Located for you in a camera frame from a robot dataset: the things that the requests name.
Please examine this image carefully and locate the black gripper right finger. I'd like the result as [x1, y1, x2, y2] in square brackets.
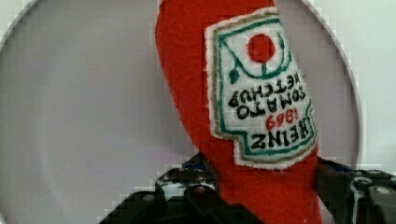
[315, 158, 396, 224]

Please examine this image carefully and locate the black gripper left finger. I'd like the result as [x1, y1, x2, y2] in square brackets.
[99, 153, 263, 224]

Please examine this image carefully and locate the red plush ketchup bottle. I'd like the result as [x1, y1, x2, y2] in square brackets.
[155, 0, 322, 224]

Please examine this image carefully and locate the grey round plate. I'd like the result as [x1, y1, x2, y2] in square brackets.
[0, 0, 364, 224]

